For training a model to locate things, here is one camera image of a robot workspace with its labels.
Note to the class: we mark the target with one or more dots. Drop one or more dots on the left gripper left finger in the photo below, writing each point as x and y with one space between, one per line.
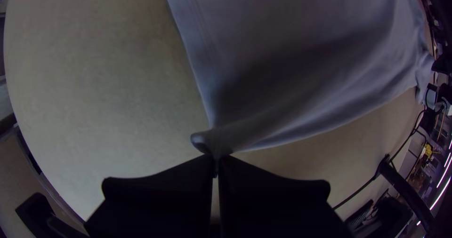
159 206

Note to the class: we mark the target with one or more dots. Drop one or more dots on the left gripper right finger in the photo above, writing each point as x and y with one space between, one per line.
275 209

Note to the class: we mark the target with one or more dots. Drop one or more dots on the white t-shirt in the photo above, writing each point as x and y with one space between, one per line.
289 54

